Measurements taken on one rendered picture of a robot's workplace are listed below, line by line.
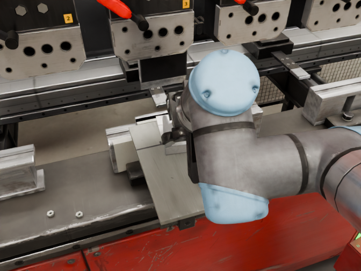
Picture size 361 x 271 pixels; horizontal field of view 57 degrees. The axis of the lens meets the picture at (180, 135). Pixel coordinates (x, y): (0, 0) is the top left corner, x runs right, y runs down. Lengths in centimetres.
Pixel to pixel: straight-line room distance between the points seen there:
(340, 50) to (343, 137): 91
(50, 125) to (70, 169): 163
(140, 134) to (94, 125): 167
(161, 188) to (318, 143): 32
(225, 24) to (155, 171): 31
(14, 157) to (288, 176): 59
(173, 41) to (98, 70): 41
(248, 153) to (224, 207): 7
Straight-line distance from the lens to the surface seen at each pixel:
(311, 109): 101
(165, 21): 62
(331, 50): 129
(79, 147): 225
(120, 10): 56
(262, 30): 72
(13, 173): 81
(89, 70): 101
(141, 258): 93
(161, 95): 84
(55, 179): 86
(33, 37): 61
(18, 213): 82
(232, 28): 68
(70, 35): 60
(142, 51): 63
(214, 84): 36
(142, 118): 78
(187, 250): 98
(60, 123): 248
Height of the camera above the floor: 148
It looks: 41 degrees down
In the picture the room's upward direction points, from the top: straight up
